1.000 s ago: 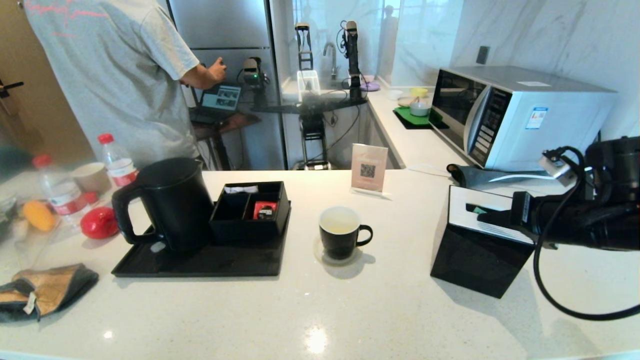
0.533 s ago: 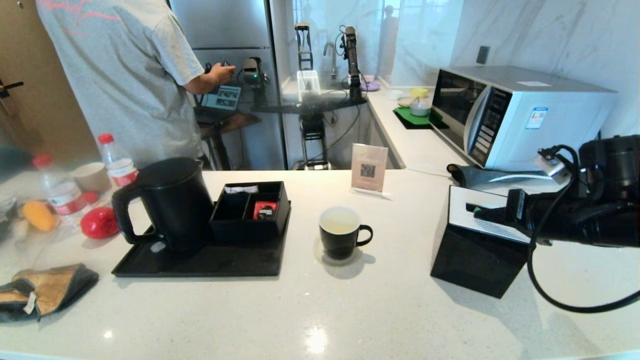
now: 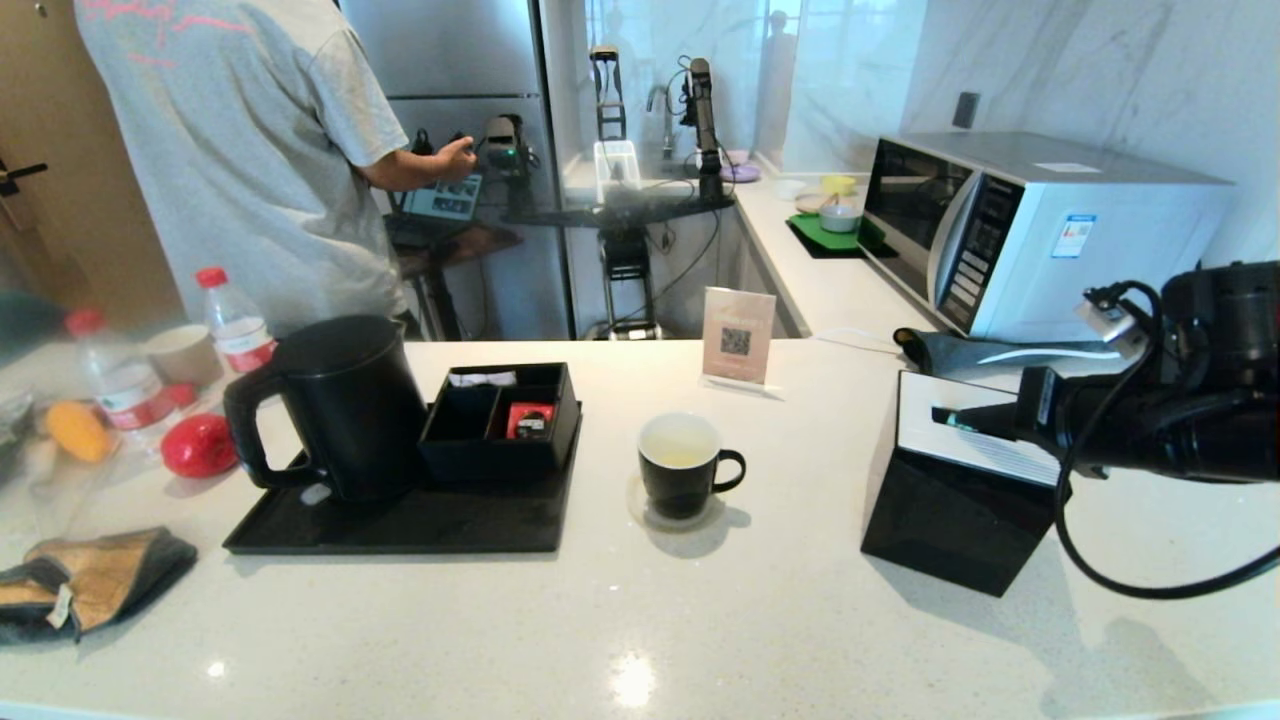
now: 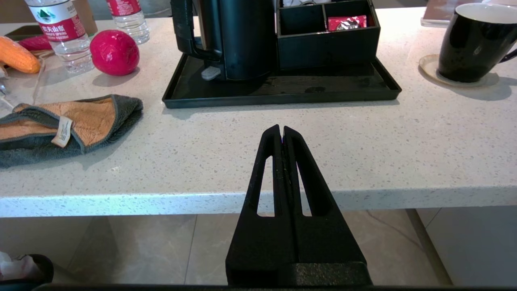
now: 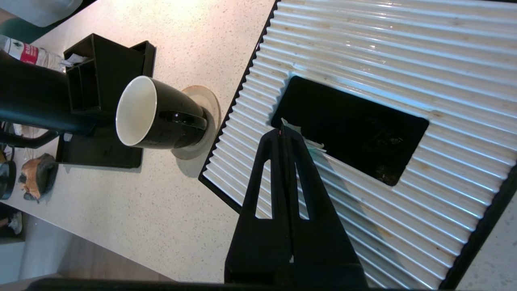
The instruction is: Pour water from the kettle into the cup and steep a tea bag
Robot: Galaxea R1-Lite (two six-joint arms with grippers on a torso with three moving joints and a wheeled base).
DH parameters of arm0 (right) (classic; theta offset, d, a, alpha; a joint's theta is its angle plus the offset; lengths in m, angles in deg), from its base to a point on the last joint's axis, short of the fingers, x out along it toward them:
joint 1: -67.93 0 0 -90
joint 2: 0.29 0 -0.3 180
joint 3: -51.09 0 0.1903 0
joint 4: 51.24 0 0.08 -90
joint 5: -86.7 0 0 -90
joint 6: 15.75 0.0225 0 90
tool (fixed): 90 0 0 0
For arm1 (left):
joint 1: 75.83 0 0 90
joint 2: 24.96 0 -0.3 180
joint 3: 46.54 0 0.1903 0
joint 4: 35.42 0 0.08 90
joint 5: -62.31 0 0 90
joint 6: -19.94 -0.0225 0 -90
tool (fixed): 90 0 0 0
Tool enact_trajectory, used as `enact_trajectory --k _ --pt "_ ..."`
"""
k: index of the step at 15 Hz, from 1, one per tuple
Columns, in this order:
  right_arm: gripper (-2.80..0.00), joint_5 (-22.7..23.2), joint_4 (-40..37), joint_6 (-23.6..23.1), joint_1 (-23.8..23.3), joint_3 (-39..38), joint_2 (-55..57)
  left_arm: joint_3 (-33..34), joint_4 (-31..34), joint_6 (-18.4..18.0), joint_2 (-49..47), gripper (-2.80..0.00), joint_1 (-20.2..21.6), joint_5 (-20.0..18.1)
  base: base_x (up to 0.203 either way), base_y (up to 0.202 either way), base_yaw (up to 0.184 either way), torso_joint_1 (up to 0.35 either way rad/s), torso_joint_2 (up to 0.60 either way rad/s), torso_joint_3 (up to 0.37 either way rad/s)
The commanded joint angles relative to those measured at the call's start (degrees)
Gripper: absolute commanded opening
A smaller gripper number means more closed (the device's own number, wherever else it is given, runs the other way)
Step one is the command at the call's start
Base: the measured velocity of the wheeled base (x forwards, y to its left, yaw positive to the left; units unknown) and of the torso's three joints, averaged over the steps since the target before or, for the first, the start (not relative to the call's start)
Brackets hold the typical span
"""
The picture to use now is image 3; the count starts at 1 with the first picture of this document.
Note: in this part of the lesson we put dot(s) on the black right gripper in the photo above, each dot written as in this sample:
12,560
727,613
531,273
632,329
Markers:
1110,428

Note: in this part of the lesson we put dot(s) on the black electric kettle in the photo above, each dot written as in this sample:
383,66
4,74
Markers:
350,420

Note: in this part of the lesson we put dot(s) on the person's right forearm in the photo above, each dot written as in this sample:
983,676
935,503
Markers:
400,172

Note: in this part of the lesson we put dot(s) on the black background robot arm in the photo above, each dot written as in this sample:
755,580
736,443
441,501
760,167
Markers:
705,120

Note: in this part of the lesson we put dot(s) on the person's right hand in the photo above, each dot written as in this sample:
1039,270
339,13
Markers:
457,158

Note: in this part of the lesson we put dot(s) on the black tissue box white lid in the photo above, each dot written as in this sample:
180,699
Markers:
950,520

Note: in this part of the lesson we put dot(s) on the silver microwave oven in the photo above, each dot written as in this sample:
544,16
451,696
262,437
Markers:
1050,240

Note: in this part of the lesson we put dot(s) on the grey white bowl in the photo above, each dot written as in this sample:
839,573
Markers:
838,217

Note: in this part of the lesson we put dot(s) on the green placemat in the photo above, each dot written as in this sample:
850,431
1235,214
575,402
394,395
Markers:
815,235

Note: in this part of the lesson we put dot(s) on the QR code sign stand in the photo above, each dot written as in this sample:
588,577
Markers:
737,335

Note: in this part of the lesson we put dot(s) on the yellow bowl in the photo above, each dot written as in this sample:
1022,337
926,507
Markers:
838,185

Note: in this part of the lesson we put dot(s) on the black mug white inside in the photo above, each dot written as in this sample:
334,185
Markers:
675,490

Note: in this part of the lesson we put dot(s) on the purple plate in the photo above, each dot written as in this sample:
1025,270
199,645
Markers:
742,172

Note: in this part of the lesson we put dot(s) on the beige round coaster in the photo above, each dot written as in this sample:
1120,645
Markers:
636,507

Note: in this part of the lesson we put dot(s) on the chrome sink faucet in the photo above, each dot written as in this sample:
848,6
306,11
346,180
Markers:
660,110

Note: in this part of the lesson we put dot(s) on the red sachet packet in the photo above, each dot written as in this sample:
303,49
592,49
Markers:
525,420

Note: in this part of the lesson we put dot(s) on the black compartment organizer box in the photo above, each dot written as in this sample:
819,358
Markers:
490,465

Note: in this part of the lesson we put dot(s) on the white sachet packets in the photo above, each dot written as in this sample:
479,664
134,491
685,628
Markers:
480,378

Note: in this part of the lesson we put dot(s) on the black serving tray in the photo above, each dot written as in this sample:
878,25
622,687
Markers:
480,525

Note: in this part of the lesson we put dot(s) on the brown wooden desk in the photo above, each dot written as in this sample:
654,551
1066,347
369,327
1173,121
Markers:
470,245

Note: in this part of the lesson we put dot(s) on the open laptop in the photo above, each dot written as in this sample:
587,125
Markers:
450,200

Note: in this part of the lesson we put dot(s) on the silver refrigerator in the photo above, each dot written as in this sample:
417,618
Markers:
470,50

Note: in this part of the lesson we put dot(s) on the red ball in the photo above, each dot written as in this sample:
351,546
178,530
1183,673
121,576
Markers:
198,445

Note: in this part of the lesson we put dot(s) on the person in grey t-shirt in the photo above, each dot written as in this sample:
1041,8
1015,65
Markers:
240,150

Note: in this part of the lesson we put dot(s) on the brown paper cup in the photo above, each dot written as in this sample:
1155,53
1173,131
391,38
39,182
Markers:
185,355

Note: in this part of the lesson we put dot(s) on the dark pink vegetable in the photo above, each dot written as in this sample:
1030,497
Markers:
180,393

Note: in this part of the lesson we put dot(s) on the blurred red-capped water bottle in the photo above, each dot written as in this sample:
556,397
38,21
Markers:
125,395

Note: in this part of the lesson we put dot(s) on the brown and black cloth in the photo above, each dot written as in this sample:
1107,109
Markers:
100,575

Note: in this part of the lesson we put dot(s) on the orange fruit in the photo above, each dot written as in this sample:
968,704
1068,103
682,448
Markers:
78,432

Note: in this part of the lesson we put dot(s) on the brown wooden door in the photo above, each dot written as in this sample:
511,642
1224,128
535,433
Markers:
40,150

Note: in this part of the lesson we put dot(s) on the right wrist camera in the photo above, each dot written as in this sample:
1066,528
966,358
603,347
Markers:
1115,325

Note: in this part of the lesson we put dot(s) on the dark wall socket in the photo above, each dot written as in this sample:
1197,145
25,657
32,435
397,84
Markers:
964,111

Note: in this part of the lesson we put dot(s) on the black pedestal table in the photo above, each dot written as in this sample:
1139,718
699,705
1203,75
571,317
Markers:
625,255

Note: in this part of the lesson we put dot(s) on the camera device green light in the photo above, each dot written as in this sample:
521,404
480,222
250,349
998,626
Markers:
503,137

